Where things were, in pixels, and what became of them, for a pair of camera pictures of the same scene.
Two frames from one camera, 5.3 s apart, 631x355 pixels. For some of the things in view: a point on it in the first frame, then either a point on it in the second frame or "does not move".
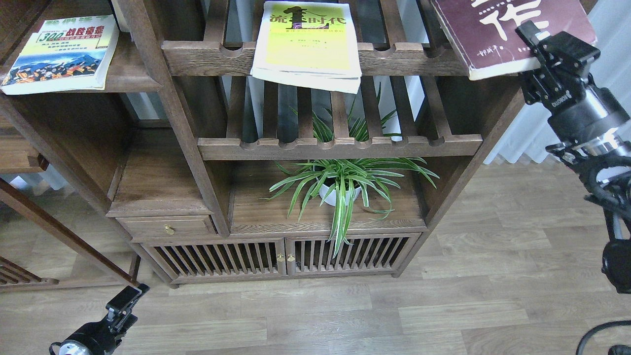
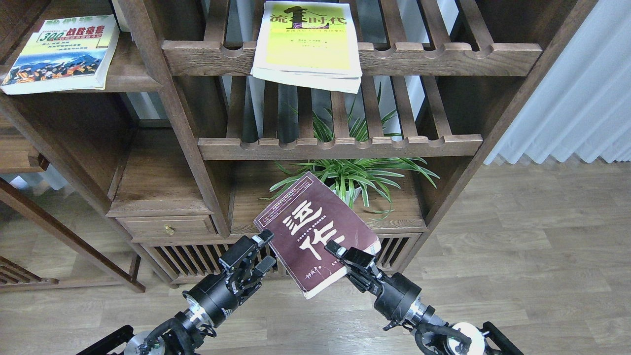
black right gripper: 580,110 -> 398,292
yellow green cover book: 310,44 does not move
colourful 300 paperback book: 67,54 does not move
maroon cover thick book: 483,32 -> 304,219
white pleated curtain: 529,134 does not move
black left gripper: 104,337 -> 218,295
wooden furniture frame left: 16,157 does not move
